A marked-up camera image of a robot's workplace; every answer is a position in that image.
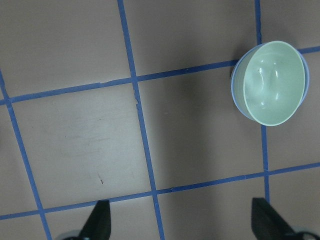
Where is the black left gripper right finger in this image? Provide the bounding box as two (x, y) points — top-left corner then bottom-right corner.
(251, 197), (298, 240)

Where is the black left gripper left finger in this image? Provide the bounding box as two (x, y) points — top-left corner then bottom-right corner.
(78, 200), (111, 240)

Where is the green plastic bowl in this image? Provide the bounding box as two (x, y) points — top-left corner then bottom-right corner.
(234, 40), (306, 126)

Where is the blue plastic bowl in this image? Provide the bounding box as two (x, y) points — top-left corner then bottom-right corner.
(230, 47), (310, 121)

